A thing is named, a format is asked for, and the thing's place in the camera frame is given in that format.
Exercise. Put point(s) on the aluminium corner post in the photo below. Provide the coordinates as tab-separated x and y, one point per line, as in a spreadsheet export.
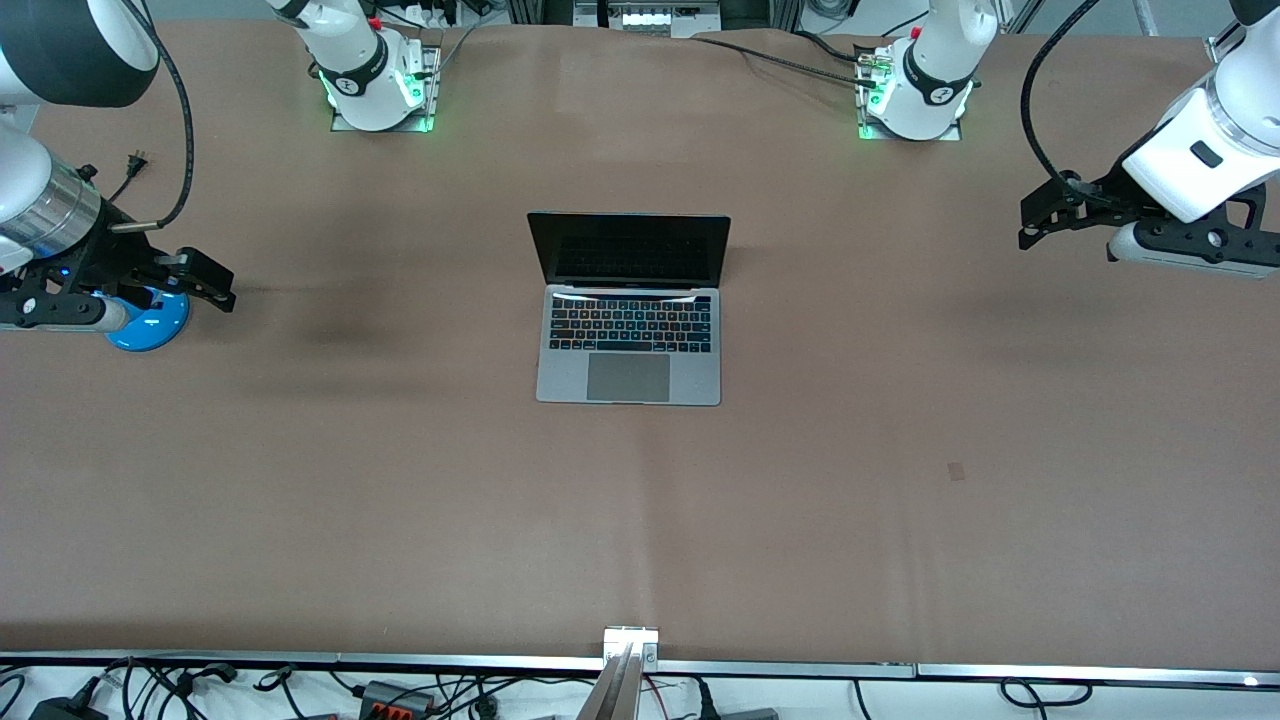
1225	40

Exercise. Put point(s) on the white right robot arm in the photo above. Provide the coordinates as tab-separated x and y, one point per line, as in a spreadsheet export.
60	50

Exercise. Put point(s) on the silver control box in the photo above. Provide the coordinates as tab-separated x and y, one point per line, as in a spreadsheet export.
650	16

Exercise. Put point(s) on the white power strip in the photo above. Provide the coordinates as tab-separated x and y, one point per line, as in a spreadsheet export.
430	12

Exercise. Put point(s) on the brown table mat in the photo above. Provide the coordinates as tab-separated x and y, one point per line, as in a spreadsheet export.
640	520

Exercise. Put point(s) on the black box orange connectors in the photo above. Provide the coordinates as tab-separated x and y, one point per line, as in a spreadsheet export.
398	697

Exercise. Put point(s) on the blue desk lamp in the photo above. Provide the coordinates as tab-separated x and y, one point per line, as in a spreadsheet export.
150	322

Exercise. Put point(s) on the aluminium camera mount profile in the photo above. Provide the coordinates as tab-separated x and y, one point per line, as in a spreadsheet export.
622	680

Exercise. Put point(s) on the black power adapter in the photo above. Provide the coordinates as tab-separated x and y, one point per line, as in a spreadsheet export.
65	708

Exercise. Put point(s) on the grey laptop computer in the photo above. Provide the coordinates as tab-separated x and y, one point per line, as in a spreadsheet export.
628	350

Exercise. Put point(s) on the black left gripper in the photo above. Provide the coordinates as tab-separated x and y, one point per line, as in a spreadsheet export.
1098	195

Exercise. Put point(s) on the metal table edge rail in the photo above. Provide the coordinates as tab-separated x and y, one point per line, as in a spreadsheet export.
300	659

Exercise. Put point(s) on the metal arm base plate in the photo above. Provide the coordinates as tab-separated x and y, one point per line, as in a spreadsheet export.
430	90
866	120

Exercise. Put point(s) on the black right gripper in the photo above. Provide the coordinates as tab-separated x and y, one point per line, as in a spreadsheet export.
100	258

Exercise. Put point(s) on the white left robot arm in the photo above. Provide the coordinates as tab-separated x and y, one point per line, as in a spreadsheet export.
1210	140

